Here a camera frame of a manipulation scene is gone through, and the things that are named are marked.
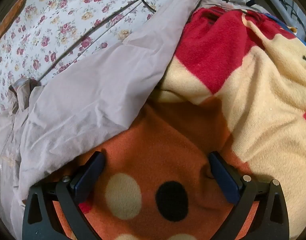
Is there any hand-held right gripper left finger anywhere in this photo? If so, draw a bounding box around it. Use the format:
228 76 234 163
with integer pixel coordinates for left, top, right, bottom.
22 151 105 240

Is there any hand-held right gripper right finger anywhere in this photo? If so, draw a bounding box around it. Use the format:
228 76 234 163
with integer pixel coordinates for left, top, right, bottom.
208 151 290 240

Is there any beige zip jacket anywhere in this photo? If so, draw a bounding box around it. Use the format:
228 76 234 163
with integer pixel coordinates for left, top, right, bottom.
0 0 218 230

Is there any orange red cream printed blanket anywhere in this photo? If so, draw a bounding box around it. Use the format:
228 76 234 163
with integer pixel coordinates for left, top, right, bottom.
53 5 306 240

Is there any white floral quilt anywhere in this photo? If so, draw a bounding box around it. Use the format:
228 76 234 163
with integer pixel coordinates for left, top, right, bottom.
0 0 228 120

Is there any grey metal pole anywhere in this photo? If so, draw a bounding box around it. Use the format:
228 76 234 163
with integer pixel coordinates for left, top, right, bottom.
267 0 295 24

